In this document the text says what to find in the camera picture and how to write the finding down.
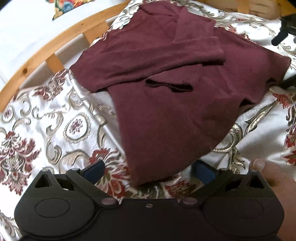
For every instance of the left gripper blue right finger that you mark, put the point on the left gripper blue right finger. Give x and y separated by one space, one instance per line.
209 175

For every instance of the floral white bedspread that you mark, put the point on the floral white bedspread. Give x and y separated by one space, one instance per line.
59 125

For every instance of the wooden bed frame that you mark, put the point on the wooden bed frame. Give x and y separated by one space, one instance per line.
95 25

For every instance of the landscape drawing on wall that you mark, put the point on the landscape drawing on wall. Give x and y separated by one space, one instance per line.
63 6

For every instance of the person's hand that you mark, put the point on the person's hand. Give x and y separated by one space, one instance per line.
284 188

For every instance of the maroon long-sleeve top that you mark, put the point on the maroon long-sleeve top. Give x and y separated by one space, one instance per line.
178 84

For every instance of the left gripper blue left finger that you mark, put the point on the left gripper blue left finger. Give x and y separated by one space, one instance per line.
92 173

